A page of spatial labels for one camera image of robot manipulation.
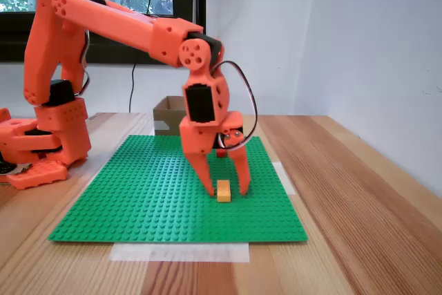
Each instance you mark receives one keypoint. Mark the short white tape strip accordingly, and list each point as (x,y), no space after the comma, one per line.
(288,184)
(98,167)

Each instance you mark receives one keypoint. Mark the green lego baseplate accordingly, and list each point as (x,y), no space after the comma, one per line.
(138,198)

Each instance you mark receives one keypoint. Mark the black table clamp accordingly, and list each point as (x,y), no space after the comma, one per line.
(5,169)

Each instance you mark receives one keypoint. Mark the wide white tape strip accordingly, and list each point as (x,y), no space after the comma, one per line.
(179,253)

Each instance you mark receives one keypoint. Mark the cardboard box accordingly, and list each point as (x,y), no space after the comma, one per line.
(165,115)

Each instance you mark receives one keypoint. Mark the yellow lego block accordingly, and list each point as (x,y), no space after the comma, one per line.
(224,193)

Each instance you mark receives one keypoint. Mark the red lego block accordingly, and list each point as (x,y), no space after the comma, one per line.
(221,153)

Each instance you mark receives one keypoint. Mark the black framed window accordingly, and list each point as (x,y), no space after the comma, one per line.
(103,55)

